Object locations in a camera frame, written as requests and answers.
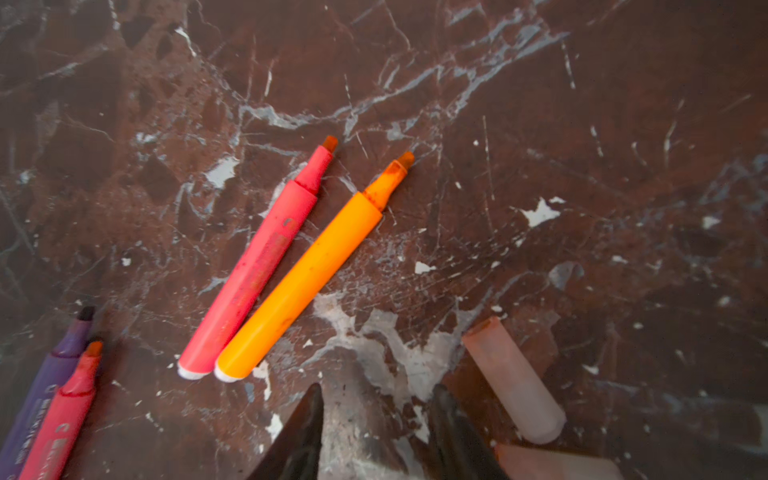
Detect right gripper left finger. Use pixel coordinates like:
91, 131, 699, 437
247, 383, 324, 480

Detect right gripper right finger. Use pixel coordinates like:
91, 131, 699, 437
428, 384, 509, 480

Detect translucent pen cap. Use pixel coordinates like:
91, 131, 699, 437
494, 444, 623, 480
462, 316, 566, 445

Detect purple highlighter pen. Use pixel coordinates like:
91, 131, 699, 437
1, 306, 96, 479

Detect orange highlighter upper pair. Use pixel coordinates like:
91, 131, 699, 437
214, 151, 415, 383

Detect pink highlighter beside purple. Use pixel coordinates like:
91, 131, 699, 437
20, 340, 104, 480

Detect pink highlighter upper pair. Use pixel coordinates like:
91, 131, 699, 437
177, 136, 338, 381

